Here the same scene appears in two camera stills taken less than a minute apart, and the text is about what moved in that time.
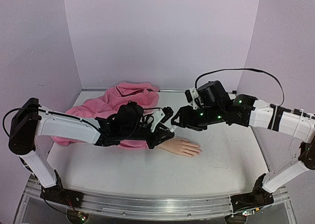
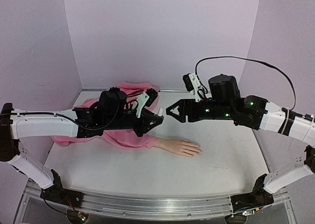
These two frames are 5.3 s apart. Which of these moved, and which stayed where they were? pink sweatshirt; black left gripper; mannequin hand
Moved: black left gripper
Stayed: mannequin hand; pink sweatshirt
